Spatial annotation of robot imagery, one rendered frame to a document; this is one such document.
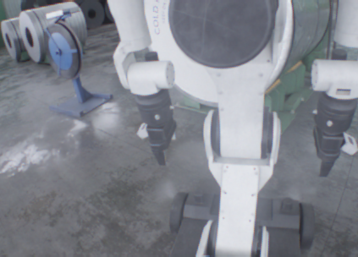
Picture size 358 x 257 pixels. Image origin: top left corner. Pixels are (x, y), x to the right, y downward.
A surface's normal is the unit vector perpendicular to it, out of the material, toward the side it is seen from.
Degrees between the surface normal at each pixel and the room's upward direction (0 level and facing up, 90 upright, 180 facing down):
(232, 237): 46
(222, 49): 90
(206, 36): 90
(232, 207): 60
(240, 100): 100
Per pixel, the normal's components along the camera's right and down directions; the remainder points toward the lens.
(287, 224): -0.29, -0.26
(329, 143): -0.26, 0.66
